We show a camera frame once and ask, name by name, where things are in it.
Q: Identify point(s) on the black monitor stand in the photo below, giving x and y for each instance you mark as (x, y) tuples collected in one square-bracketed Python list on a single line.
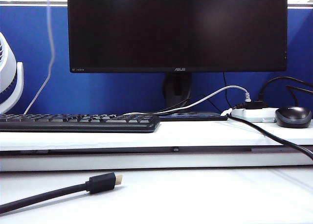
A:
[(177, 87)]

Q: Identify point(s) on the blue office partition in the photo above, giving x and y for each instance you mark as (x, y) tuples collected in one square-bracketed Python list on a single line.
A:
[(97, 92)]

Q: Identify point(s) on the small white plug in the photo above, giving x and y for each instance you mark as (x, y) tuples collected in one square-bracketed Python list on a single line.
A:
[(226, 112)]

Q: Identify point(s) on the black ASUS monitor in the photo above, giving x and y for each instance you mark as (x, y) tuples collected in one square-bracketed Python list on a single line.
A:
[(171, 26)]

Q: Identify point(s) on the black keyboard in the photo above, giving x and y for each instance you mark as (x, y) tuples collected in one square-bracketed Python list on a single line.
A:
[(73, 126)]

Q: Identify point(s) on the white power strip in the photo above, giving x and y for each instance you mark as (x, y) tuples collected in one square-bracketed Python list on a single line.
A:
[(252, 115)]

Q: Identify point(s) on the black computer mouse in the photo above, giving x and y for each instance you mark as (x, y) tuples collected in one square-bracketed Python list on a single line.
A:
[(293, 118)]

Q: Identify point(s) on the white desk fan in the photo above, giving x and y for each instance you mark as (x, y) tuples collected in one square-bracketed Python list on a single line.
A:
[(7, 70)]

